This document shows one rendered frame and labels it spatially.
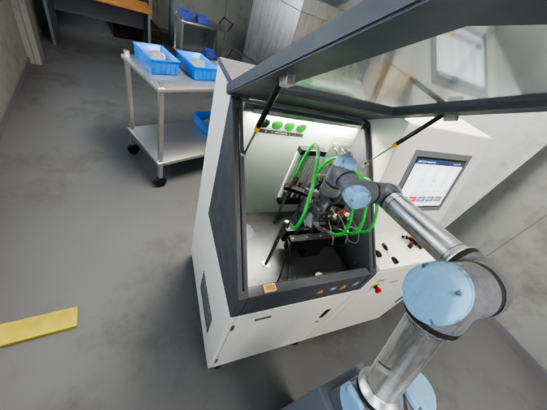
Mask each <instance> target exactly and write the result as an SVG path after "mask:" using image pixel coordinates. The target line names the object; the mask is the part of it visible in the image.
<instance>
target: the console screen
mask: <svg viewBox="0 0 547 410"><path fill-rule="evenodd" d="M471 158H472V156H469V155H456V154H449V153H443V152H435V151H428V150H416V151H415V153H414V156H413V158H412V159H411V161H410V163H409V166H408V167H407V169H406V171H405V174H404V176H403V177H402V179H401V181H400V184H399V187H400V188H401V190H402V192H403V195H404V196H405V197H406V198H407V199H408V200H409V201H411V202H412V203H413V204H415V205H416V206H417V207H419V208H420V209H421V210H422V211H439V210H440V208H441V207H442V205H443V203H444V201H445V200H446V198H447V197H448V196H449V194H450V192H451V190H452V189H453V187H454V186H455V184H456V183H457V181H458V179H459V177H460V176H461V174H462V173H463V171H464V170H465V168H466V166H467V164H468V163H469V162H470V160H471Z"/></svg>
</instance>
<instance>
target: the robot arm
mask: <svg viewBox="0 0 547 410"><path fill-rule="evenodd" d="M356 167H357V161H356V160H355V159H354V158H353V157H352V156H350V155H345V154H341V155H338V156H337V158H336V160H335V161H334V163H333V164H332V166H331V168H330V171H329V172H328V173H327V175H326V178H325V179H324V181H323V182H322V184H321V186H320V189H319V190H315V189H314V191H313V196H312V197H314V198H315V199H313V200H311V202H310V204H309V208H308V210H307V213H306V215H305V218H304V225H305V226H308V227H309V228H311V227H312V223H313V224H314V225H315V226H316V227H319V221H330V219H331V217H332V216H333V215H334V214H335V212H334V210H333V209H332V206H333V204H337V203H338V200H337V199H336V198H337V197H338V196H339V193H341V194H342V196H343V198H344V201H345V202H346V203H347V204H348V205H349V207H350V208H352V209H359V208H363V207H365V206H366V205H367V204H368V203H373V204H378V205H379V206H380V207H381V208H382V209H383V210H384V211H385V212H386V213H387V214H388V215H389V216H390V217H391V218H392V219H393V220H394V221H395V222H396V223H397V224H398V225H399V226H400V227H401V228H402V229H403V230H404V231H406V232H407V233H408V234H409V235H410V236H411V237H412V238H413V239H414V240H415V241H416V242H417V243H418V244H419V245H420V246H421V247H422V248H423V249H424V250H425V251H426V252H427V253H428V254H429V255H431V256H432V257H433V258H434V259H435V260H436V261H431V262H428V263H425V264H419V265H417V266H415V267H413V268H412V269H410V270H409V271H408V273H407V274H406V276H405V278H404V280H403V283H402V290H403V291H404V294H403V295H402V297H403V300H404V301H403V306H404V310H405V314H404V315H403V317H402V318H401V320H400V322H399V324H398V325H397V327H396V328H395V329H394V331H393V333H392V335H391V336H390V338H389V339H388V340H387V342H386V344H385V345H384V347H383V349H382V350H381V351H380V353H379V355H378V357H377V358H376V360H375V361H374V363H373V364H372V366H367V367H364V368H363V369H362V370H361V371H360V372H359V374H358V375H357V378H356V379H355V380H354V381H352V382H346V383H344V384H343V385H342V386H341V388H340V400H341V404H342V408H343V410H436V398H435V393H434V391H433V389H432V387H431V384H430V383H429V381H428V380H427V379H426V378H425V377H424V375H423V374H422V373H421V371H422V370H423V368H424V367H425V366H426V365H427V363H428V362H429V360H430V359H431V358H432V356H433V355H434V354H435V353H436V352H437V351H438V349H439V348H440V346H441V345H442V344H443V343H444V341H447V342H455V341H457V340H458V339H459V338H460V337H461V336H462V335H463V334H464V333H465V331H466V330H467V329H468V328H469V326H470V325H471V324H472V323H473V322H474V321H476V320H478V319H484V318H490V317H494V316H499V315H500V314H502V313H503V312H504V311H506V310H507V309H508V308H509V306H510V305H511V303H512V300H513V289H512V285H511V283H510V280H509V278H508V277H507V276H506V275H505V273H504V272H503V271H502V270H501V269H500V268H499V267H498V266H497V265H496V264H495V263H494V262H492V261H491V260H490V259H489V258H488V257H487V256H486V255H484V254H483V253H482V252H481V251H479V250H478V249H476V248H475V247H473V246H466V245H464V244H463V243H462V242H460V241H459V240H458V239H457V238H455V237H454V236H453V235H452V234H451V233H450V232H449V231H447V230H446V229H445V228H443V227H442V226H441V225H439V224H438V223H437V222H436V221H434V220H433V219H432V218H431V217H429V215H428V214H426V213H425V212H424V211H422V210H421V209H420V208H419V207H417V206H416V205H415V204H413V203H412V202H411V201H409V200H408V199H407V198H406V197H405V196H404V195H403V192H402V190H401V188H400V187H399V186H398V185H394V184H392V183H382V182H376V181H363V180H360V179H359V177H358V176H357V174H356V173H355V172H354V170H356Z"/></svg>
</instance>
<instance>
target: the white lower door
mask: <svg viewBox="0 0 547 410"><path fill-rule="evenodd" d="M354 291H355V290H353V291H349V292H345V293H342V294H335V295H331V296H327V297H323V298H319V299H313V300H309V301H305V302H301V303H294V304H290V305H286V306H282V307H276V308H272V309H268V310H264V311H260V312H253V313H250V314H246V315H242V316H240V315H239V316H236V317H235V319H234V323H233V324H232V326H231V328H230V331H229V333H228V334H227V336H226V338H225V341H224V343H223V345H222V347H221V349H220V351H219V353H218V355H217V358H216V360H215V362H214V364H213V365H217V364H222V363H225V362H227V361H231V360H236V359H238V358H241V357H244V356H247V355H252V354H255V353H257V352H261V351H266V350H268V349H271V348H275V347H279V346H282V345H285V344H288V343H291V342H296V341H299V340H301V339H305V338H307V337H308V336H309V335H310V334H311V333H312V332H313V331H314V330H315V329H316V328H317V327H318V326H319V325H320V324H321V323H322V322H323V321H324V320H325V319H326V318H327V317H328V316H329V315H330V314H331V313H332V312H333V311H334V310H335V309H336V308H338V307H339V306H340V305H341V304H342V303H343V302H344V301H345V300H346V299H347V298H348V297H349V296H350V295H351V294H352V293H353V292H354Z"/></svg>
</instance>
